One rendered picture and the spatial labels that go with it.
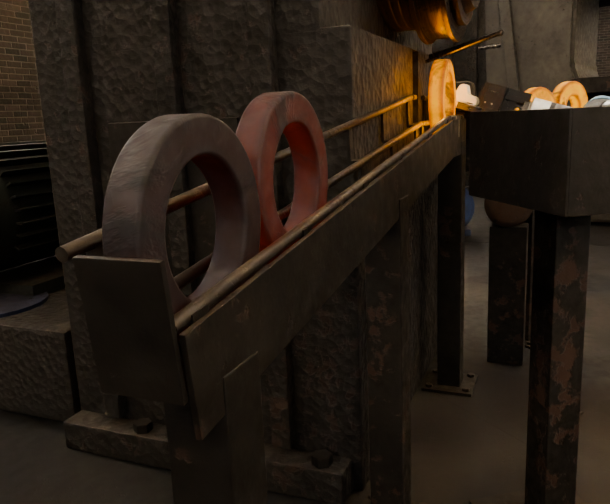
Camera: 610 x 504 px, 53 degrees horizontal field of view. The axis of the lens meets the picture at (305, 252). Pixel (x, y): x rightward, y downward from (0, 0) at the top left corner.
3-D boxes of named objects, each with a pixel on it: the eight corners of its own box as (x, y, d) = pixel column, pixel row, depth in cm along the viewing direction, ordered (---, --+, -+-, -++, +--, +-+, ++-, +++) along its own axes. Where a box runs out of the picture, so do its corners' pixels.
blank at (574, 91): (547, 84, 185) (556, 84, 183) (578, 78, 193) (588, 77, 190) (548, 136, 190) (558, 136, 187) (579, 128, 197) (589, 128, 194)
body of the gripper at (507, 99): (486, 82, 156) (534, 94, 152) (475, 115, 159) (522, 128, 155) (483, 81, 149) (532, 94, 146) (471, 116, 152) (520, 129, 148)
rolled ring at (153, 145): (249, 99, 55) (217, 101, 56) (116, 131, 39) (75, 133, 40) (271, 292, 61) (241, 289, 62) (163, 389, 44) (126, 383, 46)
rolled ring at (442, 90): (456, 61, 151) (442, 62, 152) (442, 55, 134) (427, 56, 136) (455, 137, 155) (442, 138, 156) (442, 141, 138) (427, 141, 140)
